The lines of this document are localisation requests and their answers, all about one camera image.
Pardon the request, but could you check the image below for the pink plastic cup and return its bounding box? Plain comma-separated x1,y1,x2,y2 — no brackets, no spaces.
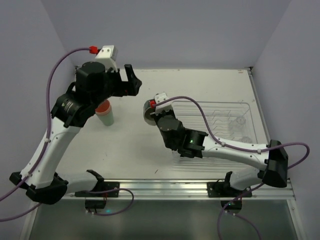
95,99,112,116

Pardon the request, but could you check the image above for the light green plastic cup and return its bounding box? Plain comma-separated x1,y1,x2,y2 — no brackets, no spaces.
95,110,114,126

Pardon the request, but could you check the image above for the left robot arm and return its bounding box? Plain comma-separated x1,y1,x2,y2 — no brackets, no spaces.
9,62,142,205

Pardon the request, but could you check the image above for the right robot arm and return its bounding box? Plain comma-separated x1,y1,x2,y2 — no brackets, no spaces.
143,99,289,196

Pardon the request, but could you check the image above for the clear plastic dish rack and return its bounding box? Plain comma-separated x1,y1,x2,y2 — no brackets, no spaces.
172,100,258,144

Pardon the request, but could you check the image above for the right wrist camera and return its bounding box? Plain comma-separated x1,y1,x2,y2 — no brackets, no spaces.
150,92,173,114

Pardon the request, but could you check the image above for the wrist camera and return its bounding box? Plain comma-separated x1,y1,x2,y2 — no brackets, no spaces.
150,92,173,114
94,45,118,72

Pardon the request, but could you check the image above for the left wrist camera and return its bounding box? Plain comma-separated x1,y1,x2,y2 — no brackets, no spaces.
94,45,118,72

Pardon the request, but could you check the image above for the aluminium mounting rail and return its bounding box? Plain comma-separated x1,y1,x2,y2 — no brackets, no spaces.
57,177,293,201

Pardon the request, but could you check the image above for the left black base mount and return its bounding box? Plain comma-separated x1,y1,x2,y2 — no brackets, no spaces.
74,169,120,213

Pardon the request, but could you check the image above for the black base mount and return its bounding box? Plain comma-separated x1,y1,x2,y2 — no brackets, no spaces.
206,171,251,214
74,169,120,213

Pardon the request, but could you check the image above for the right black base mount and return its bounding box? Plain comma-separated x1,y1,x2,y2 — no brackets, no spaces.
206,171,251,214

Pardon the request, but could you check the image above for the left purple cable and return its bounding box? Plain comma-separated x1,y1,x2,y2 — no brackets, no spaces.
0,45,98,222

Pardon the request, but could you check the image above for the purple cable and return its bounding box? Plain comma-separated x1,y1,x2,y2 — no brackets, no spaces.
154,96,311,240
0,45,98,222

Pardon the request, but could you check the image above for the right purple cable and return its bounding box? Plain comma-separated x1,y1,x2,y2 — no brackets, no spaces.
154,96,311,240

